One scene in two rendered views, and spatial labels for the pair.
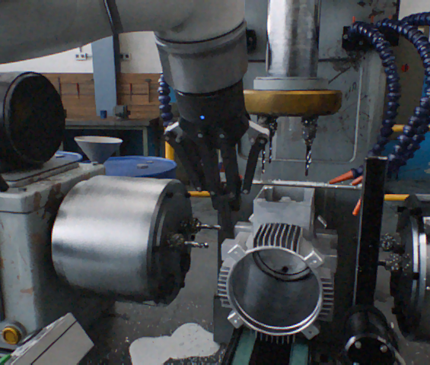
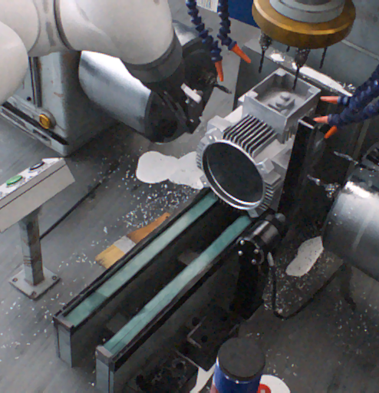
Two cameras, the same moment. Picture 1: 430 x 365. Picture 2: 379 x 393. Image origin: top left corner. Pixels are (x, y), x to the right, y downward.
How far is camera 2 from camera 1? 0.81 m
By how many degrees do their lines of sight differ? 35
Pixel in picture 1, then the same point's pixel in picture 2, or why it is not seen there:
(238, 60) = (163, 71)
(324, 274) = (269, 180)
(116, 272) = (122, 111)
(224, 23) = (146, 60)
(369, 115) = not seen: outside the picture
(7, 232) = not seen: hidden behind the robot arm
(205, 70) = (138, 74)
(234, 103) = (166, 85)
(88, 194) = not seen: hidden behind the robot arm
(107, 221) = (121, 68)
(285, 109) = (275, 37)
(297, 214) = (275, 120)
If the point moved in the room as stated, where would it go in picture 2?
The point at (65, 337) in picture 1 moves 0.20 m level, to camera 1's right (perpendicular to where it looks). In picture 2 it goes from (55, 174) to (157, 214)
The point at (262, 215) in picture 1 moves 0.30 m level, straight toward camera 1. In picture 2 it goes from (249, 109) to (168, 201)
